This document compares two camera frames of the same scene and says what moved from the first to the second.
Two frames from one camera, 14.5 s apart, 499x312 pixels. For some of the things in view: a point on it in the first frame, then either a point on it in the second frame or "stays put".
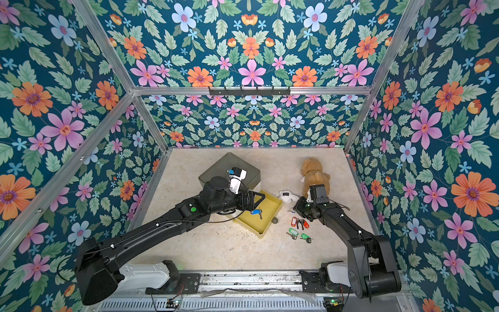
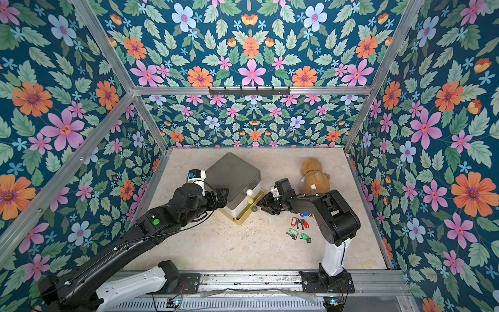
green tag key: [307, 238] stays put
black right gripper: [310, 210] to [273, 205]
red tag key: [304, 223] stays put
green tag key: [293, 233] stays put
